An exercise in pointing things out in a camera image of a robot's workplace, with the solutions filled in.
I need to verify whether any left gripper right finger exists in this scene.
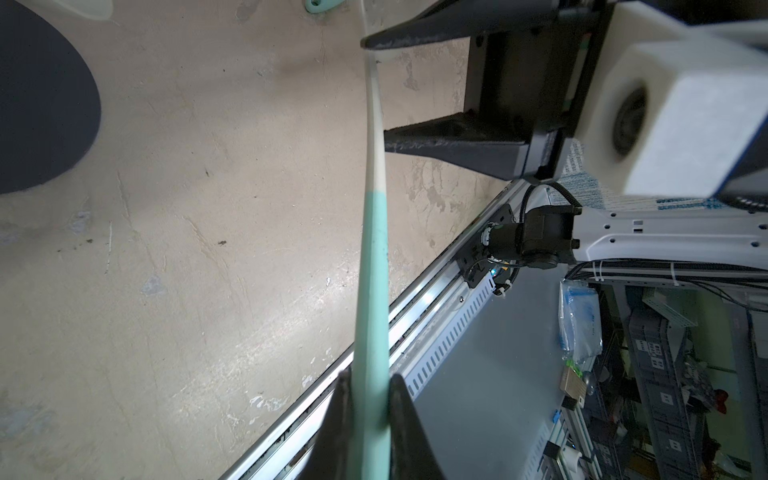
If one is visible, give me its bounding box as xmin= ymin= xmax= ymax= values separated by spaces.
xmin=388 ymin=374 xmax=445 ymax=480

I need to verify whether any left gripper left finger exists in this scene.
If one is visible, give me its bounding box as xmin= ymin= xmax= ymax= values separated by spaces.
xmin=298 ymin=369 xmax=354 ymax=480

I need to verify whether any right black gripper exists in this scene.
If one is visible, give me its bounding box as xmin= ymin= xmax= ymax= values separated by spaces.
xmin=360 ymin=0 xmax=615 ymax=183

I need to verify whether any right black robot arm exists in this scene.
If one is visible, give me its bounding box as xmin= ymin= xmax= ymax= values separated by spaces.
xmin=361 ymin=1 xmax=767 ymax=285

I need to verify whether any grey skimmer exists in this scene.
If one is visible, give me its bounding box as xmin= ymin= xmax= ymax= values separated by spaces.
xmin=304 ymin=0 xmax=345 ymax=14

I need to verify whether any white skimmer front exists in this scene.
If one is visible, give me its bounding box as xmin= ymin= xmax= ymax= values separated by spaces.
xmin=20 ymin=0 xmax=114 ymax=22

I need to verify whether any grey utensil rack stand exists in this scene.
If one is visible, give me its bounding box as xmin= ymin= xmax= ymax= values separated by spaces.
xmin=1 ymin=1 xmax=101 ymax=194

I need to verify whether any clear plastic bag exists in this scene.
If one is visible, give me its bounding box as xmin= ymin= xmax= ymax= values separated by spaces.
xmin=558 ymin=279 xmax=603 ymax=372

